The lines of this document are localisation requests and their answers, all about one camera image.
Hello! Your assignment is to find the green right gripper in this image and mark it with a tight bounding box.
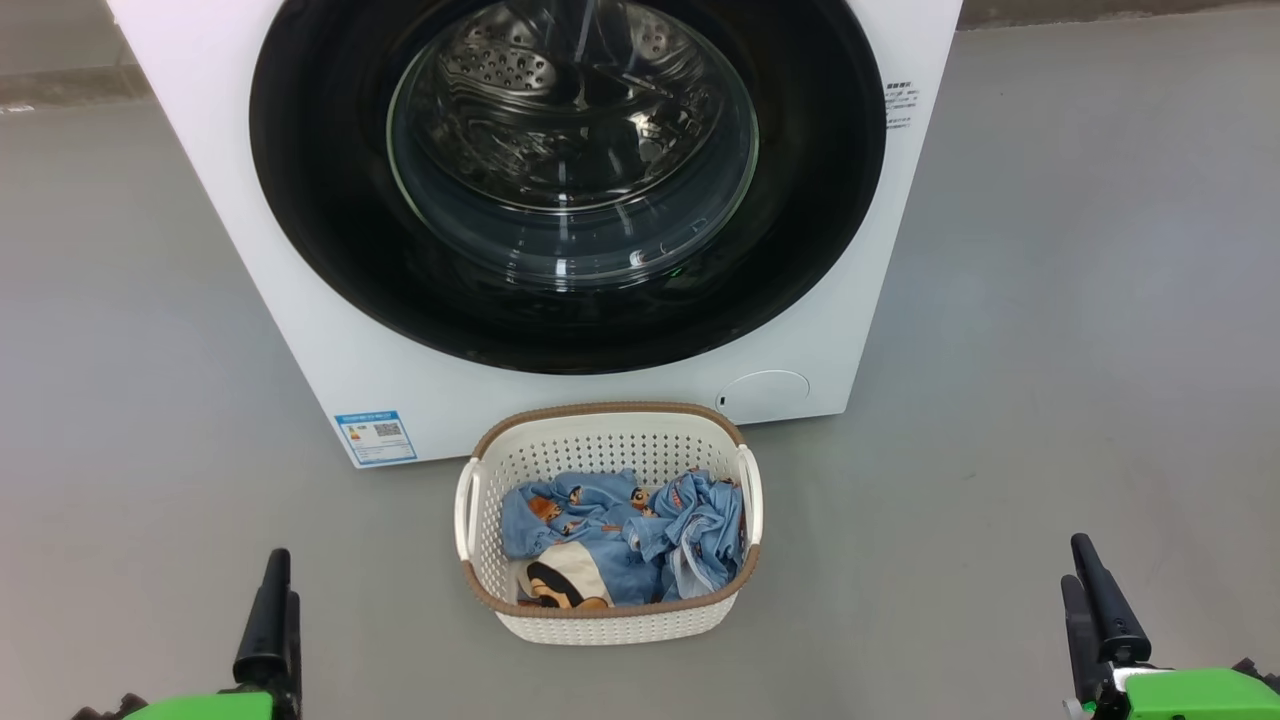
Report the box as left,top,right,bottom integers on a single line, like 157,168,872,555
1060,533,1280,720

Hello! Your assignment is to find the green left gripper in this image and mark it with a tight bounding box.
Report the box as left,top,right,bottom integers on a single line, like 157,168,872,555
120,548,301,720

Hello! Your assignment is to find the blue cartoon print garment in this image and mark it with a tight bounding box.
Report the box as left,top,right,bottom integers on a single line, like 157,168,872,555
500,470,746,606

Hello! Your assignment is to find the washing machine glass door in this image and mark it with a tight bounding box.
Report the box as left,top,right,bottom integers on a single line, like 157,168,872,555
250,0,888,376

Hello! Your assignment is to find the white front-load washing machine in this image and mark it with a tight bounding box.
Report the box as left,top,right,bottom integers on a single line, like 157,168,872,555
105,0,963,469

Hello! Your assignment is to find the stainless steel washing machine drum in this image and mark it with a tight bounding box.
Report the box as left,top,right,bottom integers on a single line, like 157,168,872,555
390,0,758,291

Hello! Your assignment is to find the blue energy label sticker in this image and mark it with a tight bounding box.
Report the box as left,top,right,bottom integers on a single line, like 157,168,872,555
335,410,418,467

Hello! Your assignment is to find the white perforated basket brown rim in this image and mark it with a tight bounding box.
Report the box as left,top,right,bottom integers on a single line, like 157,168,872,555
455,402,764,646

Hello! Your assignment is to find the round white drain filter cover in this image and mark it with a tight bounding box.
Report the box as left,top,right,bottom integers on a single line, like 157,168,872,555
716,371,811,419

